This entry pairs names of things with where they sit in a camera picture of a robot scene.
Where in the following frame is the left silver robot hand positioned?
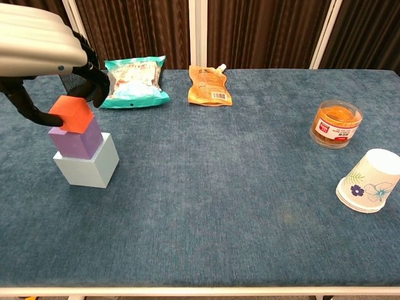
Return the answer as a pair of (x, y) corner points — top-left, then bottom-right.
(0, 2), (111, 128)

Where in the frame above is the red cube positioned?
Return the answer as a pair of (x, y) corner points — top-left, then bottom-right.
(48, 95), (95, 134)

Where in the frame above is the purple cube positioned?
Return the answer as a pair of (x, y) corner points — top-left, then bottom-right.
(47, 118), (104, 159)

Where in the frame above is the large light blue cube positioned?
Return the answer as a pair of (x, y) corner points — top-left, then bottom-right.
(52, 132), (120, 189)

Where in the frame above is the black mesh pen holder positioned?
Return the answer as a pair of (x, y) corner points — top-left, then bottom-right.
(58, 72), (98, 103)

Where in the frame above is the teal snack bag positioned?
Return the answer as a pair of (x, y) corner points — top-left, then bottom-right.
(101, 55), (171, 109)

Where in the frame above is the orange spout pouch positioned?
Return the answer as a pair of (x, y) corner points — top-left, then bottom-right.
(187, 63), (234, 107)

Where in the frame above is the blue table mat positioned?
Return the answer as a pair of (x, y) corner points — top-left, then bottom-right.
(0, 68), (400, 288)

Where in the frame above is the clear jar of rubber bands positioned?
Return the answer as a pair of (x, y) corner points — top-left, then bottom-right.
(309, 99), (364, 149)

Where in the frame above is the white partition post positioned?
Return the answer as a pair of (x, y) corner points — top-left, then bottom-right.
(188, 0), (208, 68)
(61, 0), (98, 70)
(309, 0), (343, 69)

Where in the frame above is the white table frame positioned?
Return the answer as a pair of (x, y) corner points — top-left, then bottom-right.
(0, 285), (400, 300)

